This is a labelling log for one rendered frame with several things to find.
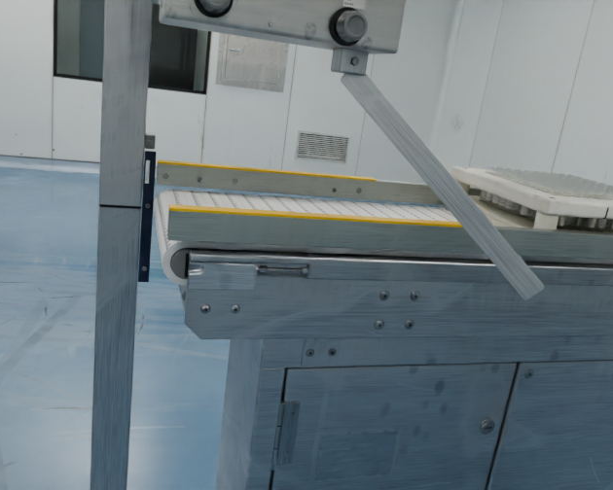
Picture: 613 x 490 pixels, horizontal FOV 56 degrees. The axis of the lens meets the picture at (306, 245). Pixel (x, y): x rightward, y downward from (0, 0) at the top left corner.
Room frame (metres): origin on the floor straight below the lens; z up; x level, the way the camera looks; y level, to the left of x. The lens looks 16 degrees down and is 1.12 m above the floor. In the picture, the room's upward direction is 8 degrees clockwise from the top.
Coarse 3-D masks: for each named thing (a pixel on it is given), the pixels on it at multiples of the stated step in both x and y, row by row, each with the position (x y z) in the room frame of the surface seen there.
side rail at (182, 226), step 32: (192, 224) 0.55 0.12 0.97; (224, 224) 0.56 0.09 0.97; (256, 224) 0.58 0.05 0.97; (288, 224) 0.59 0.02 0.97; (320, 224) 0.60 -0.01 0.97; (352, 224) 0.61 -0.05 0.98; (384, 224) 0.62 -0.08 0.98; (544, 256) 0.69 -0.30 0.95; (576, 256) 0.71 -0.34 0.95; (608, 256) 0.73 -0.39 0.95
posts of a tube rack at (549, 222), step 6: (456, 180) 0.93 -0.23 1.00; (462, 186) 0.93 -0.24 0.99; (468, 186) 0.93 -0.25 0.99; (540, 216) 0.73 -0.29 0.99; (546, 216) 0.72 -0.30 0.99; (552, 216) 0.72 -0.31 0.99; (558, 216) 0.73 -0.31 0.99; (540, 222) 0.73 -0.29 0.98; (546, 222) 0.72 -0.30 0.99; (552, 222) 0.72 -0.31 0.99; (546, 228) 0.72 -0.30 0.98; (552, 228) 0.72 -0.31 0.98
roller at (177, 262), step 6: (180, 252) 0.56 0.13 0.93; (186, 252) 0.56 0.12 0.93; (174, 258) 0.56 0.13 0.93; (180, 258) 0.56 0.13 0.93; (186, 258) 0.56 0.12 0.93; (174, 264) 0.56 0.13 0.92; (180, 264) 0.56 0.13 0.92; (186, 264) 0.56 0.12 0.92; (174, 270) 0.56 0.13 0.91; (180, 270) 0.56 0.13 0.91; (186, 270) 0.56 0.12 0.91; (180, 276) 0.56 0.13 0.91; (186, 276) 0.56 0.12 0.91
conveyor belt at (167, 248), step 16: (160, 192) 0.80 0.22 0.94; (176, 192) 0.79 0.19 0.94; (192, 192) 0.80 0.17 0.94; (208, 192) 0.82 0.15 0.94; (224, 192) 0.83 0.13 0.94; (160, 208) 0.73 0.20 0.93; (240, 208) 0.75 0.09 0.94; (256, 208) 0.76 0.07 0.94; (272, 208) 0.77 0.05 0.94; (288, 208) 0.79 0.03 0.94; (304, 208) 0.80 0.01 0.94; (320, 208) 0.81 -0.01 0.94; (336, 208) 0.83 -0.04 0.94; (352, 208) 0.85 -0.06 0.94; (368, 208) 0.86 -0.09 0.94; (384, 208) 0.88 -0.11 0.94; (400, 208) 0.90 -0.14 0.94; (416, 208) 0.91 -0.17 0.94; (432, 208) 0.93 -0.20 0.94; (160, 224) 0.67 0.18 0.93; (160, 240) 0.62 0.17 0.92; (416, 256) 0.66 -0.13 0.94; (432, 256) 0.66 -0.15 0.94; (448, 256) 0.67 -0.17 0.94; (464, 256) 0.68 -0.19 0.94; (480, 256) 0.68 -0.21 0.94; (528, 256) 0.71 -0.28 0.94
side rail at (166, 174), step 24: (168, 168) 0.81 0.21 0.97; (192, 168) 0.82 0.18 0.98; (216, 168) 0.83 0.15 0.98; (288, 192) 0.87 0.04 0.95; (312, 192) 0.88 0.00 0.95; (336, 192) 0.89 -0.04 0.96; (360, 192) 0.90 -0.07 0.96; (384, 192) 0.92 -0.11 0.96; (408, 192) 0.93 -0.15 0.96; (432, 192) 0.95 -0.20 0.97; (480, 192) 0.97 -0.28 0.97
